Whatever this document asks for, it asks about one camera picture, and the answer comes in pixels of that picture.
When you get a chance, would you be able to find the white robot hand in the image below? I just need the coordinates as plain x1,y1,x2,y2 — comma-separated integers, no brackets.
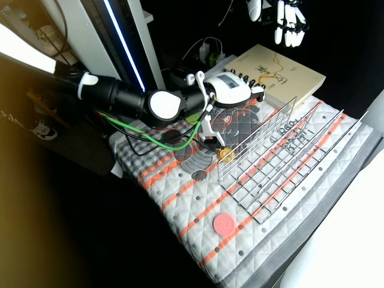
246,0,308,48
203,68,267,106

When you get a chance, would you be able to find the beige book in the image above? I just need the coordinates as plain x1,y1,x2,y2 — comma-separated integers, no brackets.
224,44,327,109

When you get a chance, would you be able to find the white power adapter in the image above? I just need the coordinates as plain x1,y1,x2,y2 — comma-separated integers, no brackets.
199,43,211,64

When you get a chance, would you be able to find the yellow toy cookie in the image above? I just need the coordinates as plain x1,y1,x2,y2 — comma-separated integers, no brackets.
216,146,238,164

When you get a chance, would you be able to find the brown toy cookie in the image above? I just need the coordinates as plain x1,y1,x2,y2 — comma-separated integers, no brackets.
163,129,183,144

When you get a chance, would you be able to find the pink toy cookie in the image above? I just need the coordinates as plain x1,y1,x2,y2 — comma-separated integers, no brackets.
212,213,236,236

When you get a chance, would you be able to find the white column with light strip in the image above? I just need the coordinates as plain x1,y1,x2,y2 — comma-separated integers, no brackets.
40,0,168,91

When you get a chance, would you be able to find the quilt with printed bear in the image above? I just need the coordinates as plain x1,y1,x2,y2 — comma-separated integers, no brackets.
108,64,377,288

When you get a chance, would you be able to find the white smooth panel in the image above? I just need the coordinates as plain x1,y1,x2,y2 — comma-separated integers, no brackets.
280,89,384,288

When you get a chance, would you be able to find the grey power strip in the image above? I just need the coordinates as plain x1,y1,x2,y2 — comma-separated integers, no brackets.
0,5,34,31

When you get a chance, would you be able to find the wire dish rack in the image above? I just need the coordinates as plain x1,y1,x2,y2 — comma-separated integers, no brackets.
216,95,369,224

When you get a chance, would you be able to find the thin white cable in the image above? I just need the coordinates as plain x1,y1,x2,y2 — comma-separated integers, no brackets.
218,0,235,27

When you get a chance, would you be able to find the black looped cable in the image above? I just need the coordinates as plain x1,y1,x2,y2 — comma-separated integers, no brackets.
49,0,68,65

